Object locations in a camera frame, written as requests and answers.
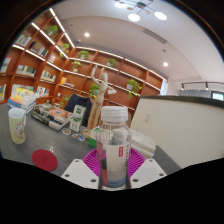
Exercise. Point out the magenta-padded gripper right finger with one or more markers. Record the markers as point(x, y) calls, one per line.
point(146, 172)

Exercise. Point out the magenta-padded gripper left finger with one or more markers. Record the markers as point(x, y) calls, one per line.
point(80, 173)

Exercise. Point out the clear plastic water bottle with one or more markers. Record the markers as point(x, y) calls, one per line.
point(113, 150)

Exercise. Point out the stack of white boxes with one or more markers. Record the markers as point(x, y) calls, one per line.
point(143, 141)

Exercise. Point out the flat round red coaster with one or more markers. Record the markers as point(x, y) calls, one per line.
point(44, 160)

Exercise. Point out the small green white carton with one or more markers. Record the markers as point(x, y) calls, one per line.
point(77, 119)

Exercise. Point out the dark flat box stack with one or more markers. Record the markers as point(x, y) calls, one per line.
point(51, 116)

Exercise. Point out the yellow striped white mug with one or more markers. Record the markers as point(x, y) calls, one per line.
point(17, 126)

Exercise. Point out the wooden artist mannequin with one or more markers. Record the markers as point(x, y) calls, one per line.
point(100, 96)

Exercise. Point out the grey curtain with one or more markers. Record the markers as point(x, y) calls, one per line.
point(196, 93)

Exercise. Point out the window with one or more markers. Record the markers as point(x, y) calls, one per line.
point(218, 96)

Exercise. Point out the round recessed ceiling light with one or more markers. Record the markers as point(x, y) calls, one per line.
point(165, 64)
point(86, 34)

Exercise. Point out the ceiling air vent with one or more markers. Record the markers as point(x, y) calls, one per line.
point(155, 36)

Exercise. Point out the branched ceiling lamp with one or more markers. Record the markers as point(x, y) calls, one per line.
point(140, 8)

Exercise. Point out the white wall switch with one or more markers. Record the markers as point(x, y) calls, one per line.
point(147, 117)

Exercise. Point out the black ceiling track rail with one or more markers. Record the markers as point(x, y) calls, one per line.
point(203, 83)

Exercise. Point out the wooden wall shelf unit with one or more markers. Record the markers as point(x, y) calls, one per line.
point(43, 66)

